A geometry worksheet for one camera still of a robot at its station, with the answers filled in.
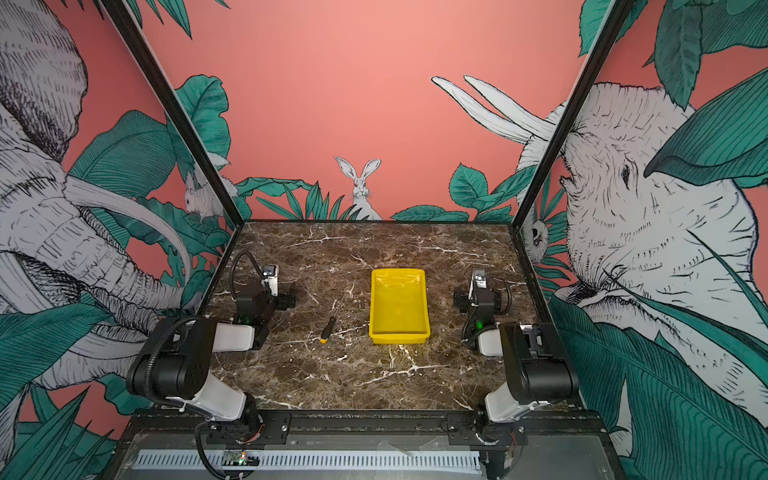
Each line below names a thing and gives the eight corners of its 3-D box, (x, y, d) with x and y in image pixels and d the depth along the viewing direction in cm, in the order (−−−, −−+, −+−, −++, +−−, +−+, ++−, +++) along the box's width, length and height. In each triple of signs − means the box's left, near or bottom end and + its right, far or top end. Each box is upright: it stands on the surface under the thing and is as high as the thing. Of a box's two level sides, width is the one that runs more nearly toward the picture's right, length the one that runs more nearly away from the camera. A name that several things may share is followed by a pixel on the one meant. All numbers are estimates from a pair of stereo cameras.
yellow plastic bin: (369, 344, 91) (368, 334, 85) (373, 277, 107) (372, 265, 101) (428, 344, 91) (431, 334, 85) (423, 278, 107) (425, 266, 101)
